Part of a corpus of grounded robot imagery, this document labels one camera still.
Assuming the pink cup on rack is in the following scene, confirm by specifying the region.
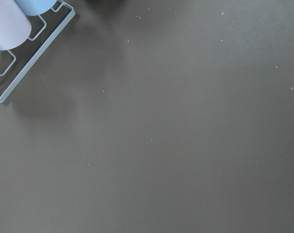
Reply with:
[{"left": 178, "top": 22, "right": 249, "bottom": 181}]
[{"left": 0, "top": 0, "right": 32, "bottom": 50}]

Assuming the pastel cup rack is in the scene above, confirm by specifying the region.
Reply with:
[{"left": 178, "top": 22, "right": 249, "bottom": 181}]
[{"left": 0, "top": 0, "right": 76, "bottom": 103}]

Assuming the blue cup on rack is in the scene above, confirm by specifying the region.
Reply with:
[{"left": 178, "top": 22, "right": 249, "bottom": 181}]
[{"left": 15, "top": 0, "right": 57, "bottom": 16}]

